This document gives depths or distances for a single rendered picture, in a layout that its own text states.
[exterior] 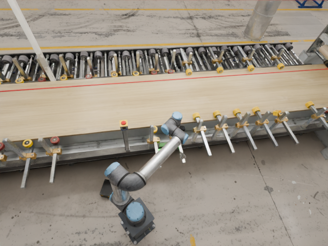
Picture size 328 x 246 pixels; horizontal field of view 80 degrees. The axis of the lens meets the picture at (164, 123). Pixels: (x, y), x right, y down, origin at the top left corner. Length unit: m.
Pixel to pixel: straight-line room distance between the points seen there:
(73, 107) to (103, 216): 1.38
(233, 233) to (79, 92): 2.55
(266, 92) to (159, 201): 2.02
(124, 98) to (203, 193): 1.65
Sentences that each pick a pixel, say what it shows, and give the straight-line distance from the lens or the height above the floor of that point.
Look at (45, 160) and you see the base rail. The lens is 2.41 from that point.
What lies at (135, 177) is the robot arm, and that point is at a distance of 1.32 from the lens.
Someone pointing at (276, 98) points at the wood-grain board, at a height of 0.90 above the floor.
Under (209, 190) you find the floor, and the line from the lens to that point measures 2.92.
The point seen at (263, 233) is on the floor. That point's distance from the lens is 3.07.
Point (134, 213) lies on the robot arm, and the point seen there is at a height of 0.87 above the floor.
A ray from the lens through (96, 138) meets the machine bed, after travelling 2.39.
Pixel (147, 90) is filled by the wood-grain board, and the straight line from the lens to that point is 2.47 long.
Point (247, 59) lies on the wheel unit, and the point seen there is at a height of 0.97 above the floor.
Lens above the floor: 2.69
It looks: 55 degrees down
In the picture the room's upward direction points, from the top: 8 degrees clockwise
